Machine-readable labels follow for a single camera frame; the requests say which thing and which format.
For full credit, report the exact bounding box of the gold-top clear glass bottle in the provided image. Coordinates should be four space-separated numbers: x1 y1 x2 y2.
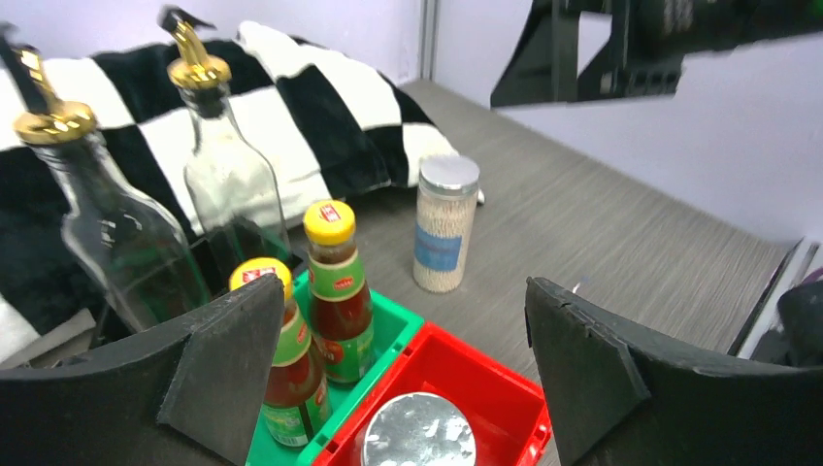
1 22 211 333

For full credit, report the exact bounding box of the silver-lid spice jar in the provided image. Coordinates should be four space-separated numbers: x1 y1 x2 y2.
358 391 477 466
412 155 484 293

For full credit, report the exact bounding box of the black white checkered blanket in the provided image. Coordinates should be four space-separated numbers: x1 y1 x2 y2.
1 20 453 359

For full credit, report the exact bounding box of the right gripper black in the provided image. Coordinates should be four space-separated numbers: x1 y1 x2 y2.
490 1 822 108

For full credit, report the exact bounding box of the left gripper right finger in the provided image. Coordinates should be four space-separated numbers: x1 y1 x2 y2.
525 277 822 465

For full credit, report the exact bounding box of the red plastic bin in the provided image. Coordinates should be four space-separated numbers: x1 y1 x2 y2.
313 322 551 465

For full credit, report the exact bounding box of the black plastic bin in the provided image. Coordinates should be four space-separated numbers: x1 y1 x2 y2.
89 239 309 350

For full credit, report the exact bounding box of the green plastic bin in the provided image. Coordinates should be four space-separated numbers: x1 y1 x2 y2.
246 271 424 465

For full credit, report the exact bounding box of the yellow-capped sauce bottle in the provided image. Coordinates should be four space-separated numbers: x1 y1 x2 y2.
303 200 375 384
229 257 332 448

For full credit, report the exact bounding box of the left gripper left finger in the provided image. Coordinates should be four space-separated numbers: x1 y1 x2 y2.
1 275 284 465

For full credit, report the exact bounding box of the gold-top oil bottle brown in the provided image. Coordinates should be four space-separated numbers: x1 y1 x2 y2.
158 5 291 281

